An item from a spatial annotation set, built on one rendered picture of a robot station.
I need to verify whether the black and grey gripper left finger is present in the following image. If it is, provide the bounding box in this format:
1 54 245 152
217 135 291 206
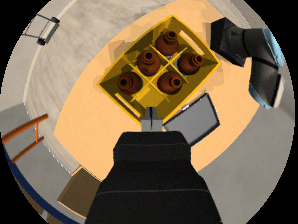
140 107 151 132

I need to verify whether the yellow crate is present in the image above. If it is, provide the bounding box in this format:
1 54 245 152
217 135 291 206
96 14 221 126

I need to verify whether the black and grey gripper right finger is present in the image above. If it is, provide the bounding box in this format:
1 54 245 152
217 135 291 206
151 107 163 132

